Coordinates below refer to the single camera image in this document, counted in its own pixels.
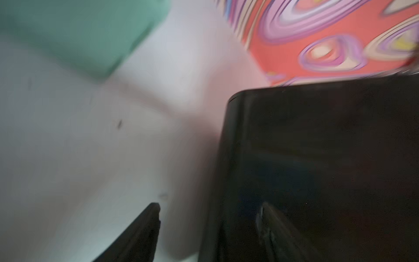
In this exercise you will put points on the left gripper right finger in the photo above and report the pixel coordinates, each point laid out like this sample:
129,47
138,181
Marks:
282,241

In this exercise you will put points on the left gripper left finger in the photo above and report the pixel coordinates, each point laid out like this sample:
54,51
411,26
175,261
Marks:
138,242

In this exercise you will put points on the black drawer cabinet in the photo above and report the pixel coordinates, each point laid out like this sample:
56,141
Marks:
340,160

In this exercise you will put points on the green file organizer box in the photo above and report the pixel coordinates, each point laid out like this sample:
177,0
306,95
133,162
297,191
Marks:
91,37

